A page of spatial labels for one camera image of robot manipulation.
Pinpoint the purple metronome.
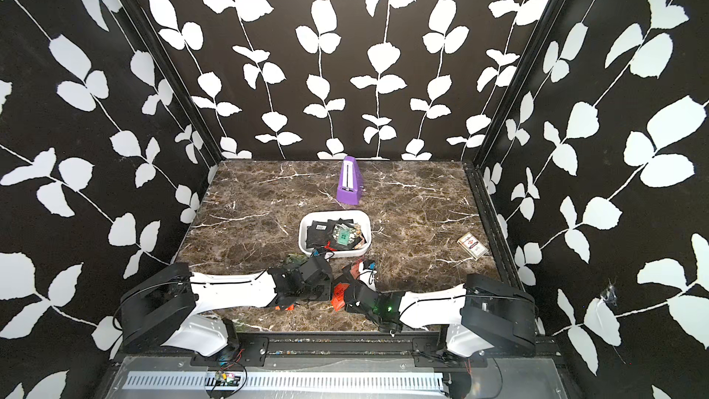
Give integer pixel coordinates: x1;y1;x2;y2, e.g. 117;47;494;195
336;155;364;205

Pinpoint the black tea bag back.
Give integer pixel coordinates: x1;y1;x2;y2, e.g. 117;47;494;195
306;221;334;249

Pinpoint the white plastic storage box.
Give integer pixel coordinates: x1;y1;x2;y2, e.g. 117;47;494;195
298;210;372;259

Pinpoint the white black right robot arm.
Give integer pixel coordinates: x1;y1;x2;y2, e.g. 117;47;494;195
332;273;537;358

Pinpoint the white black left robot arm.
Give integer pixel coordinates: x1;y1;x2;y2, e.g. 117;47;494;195
118;255;334;358

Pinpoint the black front mounting rail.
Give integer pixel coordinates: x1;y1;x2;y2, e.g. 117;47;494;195
110;331;555;369

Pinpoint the red round label tea bag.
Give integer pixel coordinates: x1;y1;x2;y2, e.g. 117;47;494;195
343;260;377;286

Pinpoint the white perforated vent strip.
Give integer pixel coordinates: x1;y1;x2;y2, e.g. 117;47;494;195
119;371;448;395

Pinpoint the brown label tea bag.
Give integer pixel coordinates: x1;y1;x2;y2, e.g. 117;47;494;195
352;229;367;249

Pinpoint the small circuit board with wires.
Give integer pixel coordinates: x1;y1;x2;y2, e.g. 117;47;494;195
206;371;247;391

